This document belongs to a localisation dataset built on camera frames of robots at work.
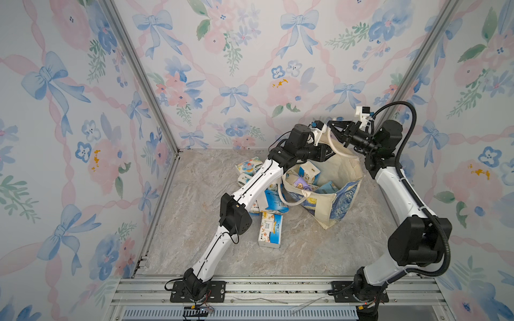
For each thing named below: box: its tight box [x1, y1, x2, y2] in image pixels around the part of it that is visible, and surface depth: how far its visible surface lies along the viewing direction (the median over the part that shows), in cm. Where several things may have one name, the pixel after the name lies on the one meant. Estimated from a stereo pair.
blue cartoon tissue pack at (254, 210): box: [248, 199, 261, 217], surface depth 92 cm
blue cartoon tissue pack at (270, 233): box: [257, 211, 284, 249], surface depth 85 cm
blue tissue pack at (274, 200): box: [264, 183, 290, 213], surface depth 90 cm
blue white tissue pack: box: [297, 161, 322, 186], surface depth 97 cm
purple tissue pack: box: [293, 176, 312, 191], surface depth 81 cm
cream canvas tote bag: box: [277, 131, 366, 231], surface depth 83 cm
